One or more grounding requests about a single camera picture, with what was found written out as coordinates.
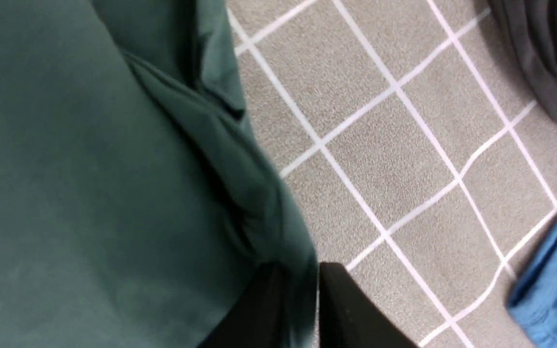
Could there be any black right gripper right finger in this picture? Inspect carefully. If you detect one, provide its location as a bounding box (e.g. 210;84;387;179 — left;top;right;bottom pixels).
319;262;417;348

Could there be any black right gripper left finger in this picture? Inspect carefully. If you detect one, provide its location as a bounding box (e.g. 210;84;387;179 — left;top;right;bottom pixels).
199;263;286;348

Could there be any green long sleeve shirt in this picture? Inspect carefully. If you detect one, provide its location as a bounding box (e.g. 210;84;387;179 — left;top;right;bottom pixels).
0;0;318;348

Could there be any dark grey crumpled shirt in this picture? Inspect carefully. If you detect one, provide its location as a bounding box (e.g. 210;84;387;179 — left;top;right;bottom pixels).
488;0;557;124

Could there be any grey checkered tablecloth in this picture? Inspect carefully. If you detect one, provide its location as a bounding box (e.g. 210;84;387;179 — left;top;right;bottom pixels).
226;0;557;348

